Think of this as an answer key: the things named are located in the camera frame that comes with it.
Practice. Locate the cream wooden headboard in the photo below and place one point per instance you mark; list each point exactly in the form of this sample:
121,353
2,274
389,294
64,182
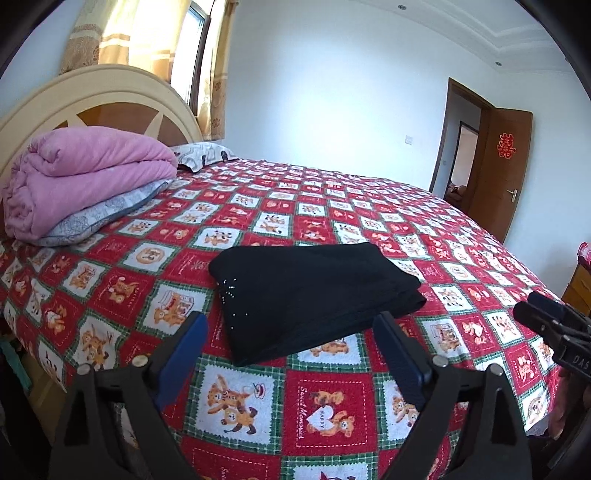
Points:
101,92

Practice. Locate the grey patterned pillow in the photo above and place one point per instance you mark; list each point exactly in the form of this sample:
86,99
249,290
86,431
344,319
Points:
92,219

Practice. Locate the wooden cabinet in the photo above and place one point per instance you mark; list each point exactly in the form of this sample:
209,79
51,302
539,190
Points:
579,290

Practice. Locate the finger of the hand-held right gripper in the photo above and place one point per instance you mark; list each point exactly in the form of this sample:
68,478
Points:
538,321
547,304

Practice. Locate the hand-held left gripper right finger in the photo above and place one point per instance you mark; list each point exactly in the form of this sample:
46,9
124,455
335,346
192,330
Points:
400,360

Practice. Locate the wooden bed frame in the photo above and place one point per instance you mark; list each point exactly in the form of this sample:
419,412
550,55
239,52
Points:
44,383

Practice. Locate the brown door frame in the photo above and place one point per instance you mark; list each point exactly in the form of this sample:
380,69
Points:
445,115

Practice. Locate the black pants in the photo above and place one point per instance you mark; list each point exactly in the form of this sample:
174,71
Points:
300,295

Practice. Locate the window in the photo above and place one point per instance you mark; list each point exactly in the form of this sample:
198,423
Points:
191,50

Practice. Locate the red paper door decoration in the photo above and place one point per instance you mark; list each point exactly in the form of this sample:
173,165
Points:
506,146

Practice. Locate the brown wooden door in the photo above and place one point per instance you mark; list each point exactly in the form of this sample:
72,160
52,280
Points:
498,207

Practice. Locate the red plaid cloth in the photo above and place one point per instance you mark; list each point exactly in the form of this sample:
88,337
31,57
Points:
584,254

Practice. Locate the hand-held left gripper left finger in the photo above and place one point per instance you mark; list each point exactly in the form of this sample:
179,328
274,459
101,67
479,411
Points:
184,350

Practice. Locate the pink folded quilt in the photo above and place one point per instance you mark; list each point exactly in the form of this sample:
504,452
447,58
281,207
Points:
83,180

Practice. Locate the white pillow with dark print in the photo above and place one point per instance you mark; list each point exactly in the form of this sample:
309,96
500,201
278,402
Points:
198,154

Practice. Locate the red printed blanket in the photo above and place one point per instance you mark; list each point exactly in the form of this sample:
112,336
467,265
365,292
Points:
286,207

